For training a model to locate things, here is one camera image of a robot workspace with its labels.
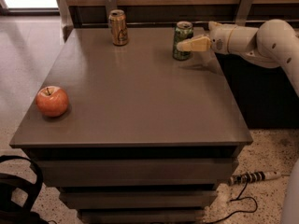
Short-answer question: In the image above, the green soda can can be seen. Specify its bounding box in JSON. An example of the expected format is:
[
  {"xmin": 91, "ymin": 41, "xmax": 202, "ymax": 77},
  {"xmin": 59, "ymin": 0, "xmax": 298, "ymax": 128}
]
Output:
[{"xmin": 173, "ymin": 21, "xmax": 193, "ymax": 61}]

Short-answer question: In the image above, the red apple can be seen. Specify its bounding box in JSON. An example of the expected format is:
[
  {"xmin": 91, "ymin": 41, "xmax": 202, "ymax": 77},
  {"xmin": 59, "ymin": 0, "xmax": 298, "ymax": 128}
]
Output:
[{"xmin": 36, "ymin": 86, "xmax": 69, "ymax": 118}]

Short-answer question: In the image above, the black power cable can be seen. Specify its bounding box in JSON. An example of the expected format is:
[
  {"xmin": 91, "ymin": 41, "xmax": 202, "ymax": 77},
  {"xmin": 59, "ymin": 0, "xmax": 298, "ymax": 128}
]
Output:
[{"xmin": 205, "ymin": 180, "xmax": 259, "ymax": 224}]

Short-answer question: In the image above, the white power strip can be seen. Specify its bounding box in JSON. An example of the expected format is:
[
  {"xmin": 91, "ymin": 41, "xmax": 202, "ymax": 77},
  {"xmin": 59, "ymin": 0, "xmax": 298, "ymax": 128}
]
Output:
[{"xmin": 228, "ymin": 171, "xmax": 281, "ymax": 186}]

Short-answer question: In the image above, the grey drawer cabinet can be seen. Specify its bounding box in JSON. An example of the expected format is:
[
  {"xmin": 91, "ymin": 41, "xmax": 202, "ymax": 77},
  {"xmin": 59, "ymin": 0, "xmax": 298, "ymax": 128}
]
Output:
[{"xmin": 11, "ymin": 28, "xmax": 251, "ymax": 224}]

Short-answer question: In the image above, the gold soda can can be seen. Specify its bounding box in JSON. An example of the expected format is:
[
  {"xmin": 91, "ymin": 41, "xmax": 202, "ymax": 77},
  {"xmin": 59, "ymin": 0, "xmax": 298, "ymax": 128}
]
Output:
[{"xmin": 108, "ymin": 9, "xmax": 128, "ymax": 46}]

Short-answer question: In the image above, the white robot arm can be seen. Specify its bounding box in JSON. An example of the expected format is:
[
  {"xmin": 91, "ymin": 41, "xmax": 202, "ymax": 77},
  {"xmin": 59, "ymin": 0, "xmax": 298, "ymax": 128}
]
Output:
[{"xmin": 176, "ymin": 20, "xmax": 299, "ymax": 96}]

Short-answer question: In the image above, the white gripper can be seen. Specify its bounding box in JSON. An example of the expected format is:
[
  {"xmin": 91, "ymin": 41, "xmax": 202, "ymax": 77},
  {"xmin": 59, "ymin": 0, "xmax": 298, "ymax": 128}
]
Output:
[{"xmin": 177, "ymin": 21, "xmax": 235, "ymax": 54}]

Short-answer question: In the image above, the right metal wall bracket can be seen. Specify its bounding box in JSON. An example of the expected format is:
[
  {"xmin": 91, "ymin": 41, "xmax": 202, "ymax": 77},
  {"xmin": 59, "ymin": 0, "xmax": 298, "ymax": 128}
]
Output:
[{"xmin": 235, "ymin": 0, "xmax": 253, "ymax": 26}]

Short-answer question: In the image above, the metal wall bracket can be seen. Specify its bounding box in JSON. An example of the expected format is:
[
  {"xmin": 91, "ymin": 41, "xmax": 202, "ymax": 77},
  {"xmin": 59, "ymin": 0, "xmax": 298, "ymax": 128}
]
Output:
[
  {"xmin": 235, "ymin": 0, "xmax": 253, "ymax": 26},
  {"xmin": 104, "ymin": 0, "xmax": 118, "ymax": 18}
]

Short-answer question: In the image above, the left metal wall bracket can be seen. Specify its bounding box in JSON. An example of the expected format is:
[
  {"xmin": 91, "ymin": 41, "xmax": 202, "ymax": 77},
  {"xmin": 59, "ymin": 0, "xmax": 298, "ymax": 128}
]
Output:
[{"xmin": 104, "ymin": 0, "xmax": 118, "ymax": 18}]

